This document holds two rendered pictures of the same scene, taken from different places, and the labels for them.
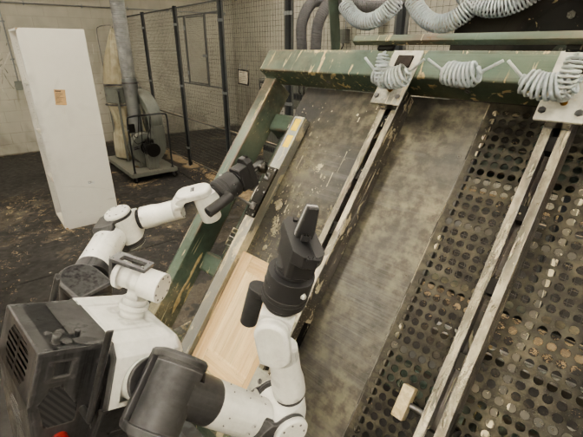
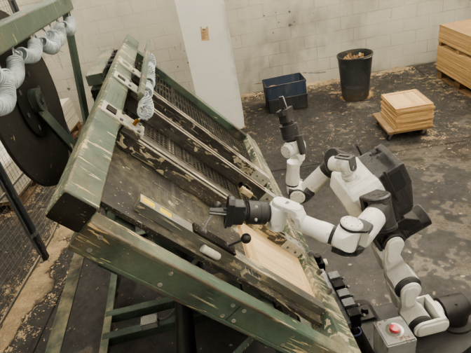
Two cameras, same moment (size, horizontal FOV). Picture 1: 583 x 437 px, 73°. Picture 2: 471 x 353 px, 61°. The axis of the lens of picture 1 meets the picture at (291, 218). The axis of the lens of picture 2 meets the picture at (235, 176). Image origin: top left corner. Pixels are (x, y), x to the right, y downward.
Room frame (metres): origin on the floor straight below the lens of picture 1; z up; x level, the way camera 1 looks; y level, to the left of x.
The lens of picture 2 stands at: (2.13, 0.99, 2.33)
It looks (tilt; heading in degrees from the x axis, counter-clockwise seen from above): 30 degrees down; 223
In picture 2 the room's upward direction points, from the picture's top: 11 degrees counter-clockwise
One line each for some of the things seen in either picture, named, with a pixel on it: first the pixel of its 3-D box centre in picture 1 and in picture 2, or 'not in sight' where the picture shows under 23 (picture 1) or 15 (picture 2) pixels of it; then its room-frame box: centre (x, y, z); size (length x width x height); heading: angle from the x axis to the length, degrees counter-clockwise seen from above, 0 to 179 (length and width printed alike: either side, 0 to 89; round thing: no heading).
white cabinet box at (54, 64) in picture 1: (68, 131); not in sight; (4.40, 2.48, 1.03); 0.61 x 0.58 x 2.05; 38
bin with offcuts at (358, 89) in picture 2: not in sight; (355, 75); (-3.39, -1.34, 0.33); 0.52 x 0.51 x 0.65; 38
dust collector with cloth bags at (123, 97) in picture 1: (131, 102); not in sight; (6.31, 2.49, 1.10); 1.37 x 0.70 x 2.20; 38
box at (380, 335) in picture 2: not in sight; (393, 344); (1.07, 0.68, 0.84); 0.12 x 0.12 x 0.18; 46
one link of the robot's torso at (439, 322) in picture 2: not in sight; (422, 315); (0.41, 0.64, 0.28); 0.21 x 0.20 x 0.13; 136
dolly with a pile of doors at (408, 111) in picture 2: not in sight; (401, 113); (-2.49, -0.40, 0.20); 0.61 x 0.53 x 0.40; 38
